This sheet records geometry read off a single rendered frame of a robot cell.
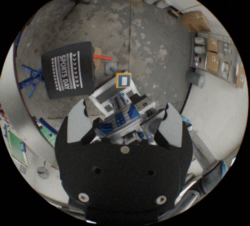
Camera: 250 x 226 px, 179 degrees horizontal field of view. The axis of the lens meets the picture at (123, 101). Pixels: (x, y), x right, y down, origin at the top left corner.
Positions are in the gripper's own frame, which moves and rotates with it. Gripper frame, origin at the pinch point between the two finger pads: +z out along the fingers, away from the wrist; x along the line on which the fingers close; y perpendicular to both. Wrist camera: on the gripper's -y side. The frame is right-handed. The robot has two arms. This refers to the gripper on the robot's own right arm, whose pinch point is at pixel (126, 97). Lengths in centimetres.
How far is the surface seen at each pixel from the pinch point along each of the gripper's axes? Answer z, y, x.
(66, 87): 41, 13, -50
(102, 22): 141, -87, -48
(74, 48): 44, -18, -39
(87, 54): 47, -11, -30
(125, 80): 54, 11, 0
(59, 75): 40, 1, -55
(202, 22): 132, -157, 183
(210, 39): 141, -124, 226
